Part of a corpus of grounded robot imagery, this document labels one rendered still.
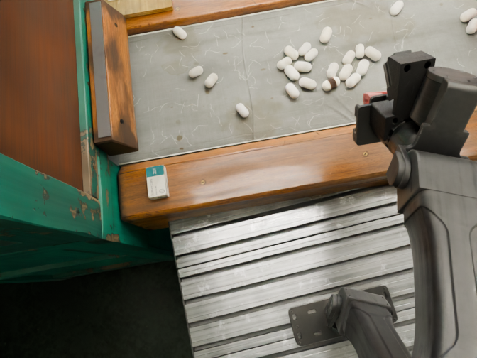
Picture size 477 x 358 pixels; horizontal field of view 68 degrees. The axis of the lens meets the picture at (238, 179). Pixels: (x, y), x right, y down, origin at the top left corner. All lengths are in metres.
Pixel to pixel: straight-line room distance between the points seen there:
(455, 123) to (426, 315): 0.21
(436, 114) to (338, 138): 0.29
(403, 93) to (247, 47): 0.42
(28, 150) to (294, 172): 0.43
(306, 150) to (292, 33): 0.28
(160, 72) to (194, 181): 0.27
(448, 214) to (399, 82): 0.18
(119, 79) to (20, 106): 0.25
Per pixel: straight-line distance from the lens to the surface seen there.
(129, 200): 0.70
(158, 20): 0.86
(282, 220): 0.75
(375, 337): 0.51
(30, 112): 0.54
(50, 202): 0.50
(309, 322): 0.75
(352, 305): 0.59
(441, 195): 0.41
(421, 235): 0.40
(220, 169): 0.68
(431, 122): 0.46
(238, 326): 0.75
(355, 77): 0.78
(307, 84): 0.76
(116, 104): 0.69
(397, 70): 0.50
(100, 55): 0.73
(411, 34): 0.90
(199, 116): 0.75
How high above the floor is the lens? 1.41
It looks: 75 degrees down
